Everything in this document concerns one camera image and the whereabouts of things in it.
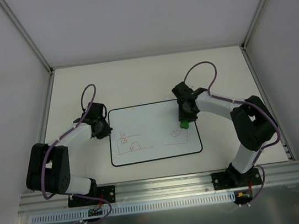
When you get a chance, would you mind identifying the green whiteboard eraser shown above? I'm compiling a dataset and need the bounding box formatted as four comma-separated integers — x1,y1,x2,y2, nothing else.
180,120,190,129

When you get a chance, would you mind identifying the white whiteboard black frame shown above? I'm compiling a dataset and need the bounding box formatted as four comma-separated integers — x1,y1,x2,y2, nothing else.
108,99,203,167

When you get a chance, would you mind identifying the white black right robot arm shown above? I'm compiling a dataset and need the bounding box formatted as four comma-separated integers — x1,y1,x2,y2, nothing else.
172,86,279,188

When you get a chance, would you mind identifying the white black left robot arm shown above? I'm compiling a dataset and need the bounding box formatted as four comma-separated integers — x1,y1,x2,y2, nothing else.
26,103,113,205

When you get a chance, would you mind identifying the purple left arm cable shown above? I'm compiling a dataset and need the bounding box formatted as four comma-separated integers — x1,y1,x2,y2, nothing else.
28,83,113,201

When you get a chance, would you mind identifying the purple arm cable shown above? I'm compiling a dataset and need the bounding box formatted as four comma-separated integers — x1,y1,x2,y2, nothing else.
28,83,113,201
181,52,285,173

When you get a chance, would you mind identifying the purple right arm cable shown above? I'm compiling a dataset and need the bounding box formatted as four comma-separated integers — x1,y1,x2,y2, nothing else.
181,52,285,173

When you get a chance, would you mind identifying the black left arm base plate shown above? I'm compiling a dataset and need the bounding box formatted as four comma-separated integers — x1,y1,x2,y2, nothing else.
68,185,116,208

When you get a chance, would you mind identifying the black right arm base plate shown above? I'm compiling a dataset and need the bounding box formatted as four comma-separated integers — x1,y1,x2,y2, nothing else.
210,168,262,190

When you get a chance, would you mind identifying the white slotted cable duct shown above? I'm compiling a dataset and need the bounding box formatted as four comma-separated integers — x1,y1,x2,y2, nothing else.
31,191,236,224

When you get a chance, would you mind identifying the aluminium mounting rail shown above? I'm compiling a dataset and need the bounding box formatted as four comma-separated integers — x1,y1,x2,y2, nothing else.
18,160,299,216

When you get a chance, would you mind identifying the aluminium corner post left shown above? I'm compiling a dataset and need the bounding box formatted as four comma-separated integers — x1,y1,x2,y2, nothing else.
0,0,54,74

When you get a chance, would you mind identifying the aluminium corner post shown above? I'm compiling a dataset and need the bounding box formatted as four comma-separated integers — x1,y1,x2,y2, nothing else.
241,0,267,50
0,0,54,74

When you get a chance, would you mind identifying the aluminium corner post right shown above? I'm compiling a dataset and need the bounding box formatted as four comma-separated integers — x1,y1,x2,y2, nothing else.
241,0,267,50

